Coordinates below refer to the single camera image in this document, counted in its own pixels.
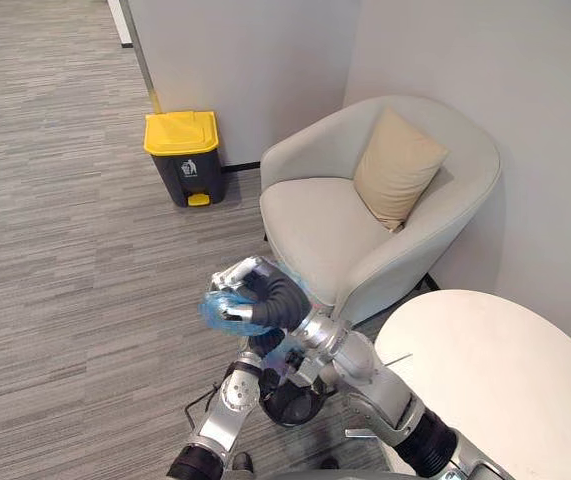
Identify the grey robot body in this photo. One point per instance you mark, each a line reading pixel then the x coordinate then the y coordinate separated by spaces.
pixel 355 472

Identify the metal partition frame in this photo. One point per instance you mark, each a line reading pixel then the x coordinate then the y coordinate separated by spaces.
pixel 132 35

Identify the small black bin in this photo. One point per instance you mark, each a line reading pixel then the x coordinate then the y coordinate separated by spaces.
pixel 292 405

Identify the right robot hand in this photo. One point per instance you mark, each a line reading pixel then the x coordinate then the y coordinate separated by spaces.
pixel 280 300

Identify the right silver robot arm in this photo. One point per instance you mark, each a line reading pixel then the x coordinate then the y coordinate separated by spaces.
pixel 365 370

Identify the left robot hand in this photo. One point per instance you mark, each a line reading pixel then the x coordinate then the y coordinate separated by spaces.
pixel 266 343

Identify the light grey armchair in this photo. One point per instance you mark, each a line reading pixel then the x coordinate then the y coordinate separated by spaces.
pixel 315 220

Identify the grey trash can yellow lid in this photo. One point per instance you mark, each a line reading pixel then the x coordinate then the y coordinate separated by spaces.
pixel 190 155

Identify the beige cushion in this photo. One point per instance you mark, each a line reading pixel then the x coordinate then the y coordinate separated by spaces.
pixel 395 165

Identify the blue plastic trash bag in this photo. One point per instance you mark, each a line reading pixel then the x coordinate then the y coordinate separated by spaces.
pixel 220 305

